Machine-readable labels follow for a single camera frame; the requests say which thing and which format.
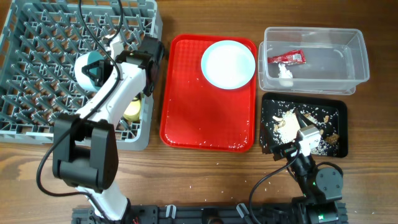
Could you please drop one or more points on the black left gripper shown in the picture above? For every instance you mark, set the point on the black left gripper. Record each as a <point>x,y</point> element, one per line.
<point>105,66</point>

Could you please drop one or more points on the red ketchup packet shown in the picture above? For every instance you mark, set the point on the red ketchup packet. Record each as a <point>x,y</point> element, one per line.
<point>289,58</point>

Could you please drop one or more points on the yellow plastic cup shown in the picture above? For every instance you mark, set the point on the yellow plastic cup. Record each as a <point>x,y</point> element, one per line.
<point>132,112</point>

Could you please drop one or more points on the light blue plate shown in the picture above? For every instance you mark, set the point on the light blue plate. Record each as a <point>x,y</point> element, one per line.
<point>228,64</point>

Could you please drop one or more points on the red plastic tray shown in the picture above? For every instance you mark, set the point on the red plastic tray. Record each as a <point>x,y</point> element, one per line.
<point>198,115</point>

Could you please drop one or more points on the light blue bowl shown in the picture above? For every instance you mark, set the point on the light blue bowl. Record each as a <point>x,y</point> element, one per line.
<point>85,60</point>

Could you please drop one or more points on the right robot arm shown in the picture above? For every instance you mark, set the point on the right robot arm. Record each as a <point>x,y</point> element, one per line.
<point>321,184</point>

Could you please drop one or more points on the clear plastic bin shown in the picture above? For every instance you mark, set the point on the clear plastic bin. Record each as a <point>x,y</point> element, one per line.
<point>336,60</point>

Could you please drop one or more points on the rice and food scraps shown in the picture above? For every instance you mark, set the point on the rice and food scraps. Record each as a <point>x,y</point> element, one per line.
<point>282,125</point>

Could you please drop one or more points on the crumpled white napkin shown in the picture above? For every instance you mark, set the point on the crumpled white napkin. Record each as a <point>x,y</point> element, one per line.
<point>284,72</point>

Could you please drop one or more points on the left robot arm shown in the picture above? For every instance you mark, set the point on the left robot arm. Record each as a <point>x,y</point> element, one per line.
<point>85,155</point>

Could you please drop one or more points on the black waste tray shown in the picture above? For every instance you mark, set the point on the black waste tray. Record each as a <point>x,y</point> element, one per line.
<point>339,105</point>

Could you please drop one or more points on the grey dishwasher rack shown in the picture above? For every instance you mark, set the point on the grey dishwasher rack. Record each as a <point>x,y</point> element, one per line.
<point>40,43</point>

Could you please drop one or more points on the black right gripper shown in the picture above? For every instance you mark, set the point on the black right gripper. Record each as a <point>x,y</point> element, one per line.
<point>283,150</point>

